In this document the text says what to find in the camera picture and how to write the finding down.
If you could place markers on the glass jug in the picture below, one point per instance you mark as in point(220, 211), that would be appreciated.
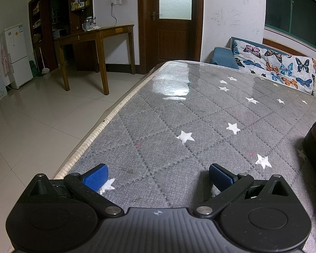
point(88, 24)

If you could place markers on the blue sofa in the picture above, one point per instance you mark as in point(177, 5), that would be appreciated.
point(222, 56)

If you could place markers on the green bag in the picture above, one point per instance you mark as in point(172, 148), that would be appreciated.
point(33, 68)

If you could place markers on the white wall socket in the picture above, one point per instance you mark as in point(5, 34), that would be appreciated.
point(115, 2)

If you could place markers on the dark wooden shelf cabinet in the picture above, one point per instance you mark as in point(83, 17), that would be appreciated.
point(76, 13)

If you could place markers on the wooden side table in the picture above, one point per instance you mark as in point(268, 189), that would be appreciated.
point(105, 30)

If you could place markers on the white broom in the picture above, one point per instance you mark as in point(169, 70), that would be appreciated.
point(43, 63)

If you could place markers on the white refrigerator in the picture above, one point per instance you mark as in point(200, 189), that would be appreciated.
point(17, 52)

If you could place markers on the wooden door with glass pane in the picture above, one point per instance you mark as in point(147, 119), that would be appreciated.
point(171, 39)

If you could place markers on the pink cloth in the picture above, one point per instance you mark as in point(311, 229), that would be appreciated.
point(4, 60)

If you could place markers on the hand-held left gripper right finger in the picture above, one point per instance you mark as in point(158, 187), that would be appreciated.
point(221, 176)

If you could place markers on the butterfly print pillow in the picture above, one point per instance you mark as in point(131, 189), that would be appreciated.
point(276, 66)

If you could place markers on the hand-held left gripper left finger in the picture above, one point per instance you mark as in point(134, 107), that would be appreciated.
point(96, 177)

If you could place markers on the green framed window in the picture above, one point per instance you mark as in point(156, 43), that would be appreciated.
point(292, 13)

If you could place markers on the wooden wall rail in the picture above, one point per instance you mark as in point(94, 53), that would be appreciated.
point(279, 46)

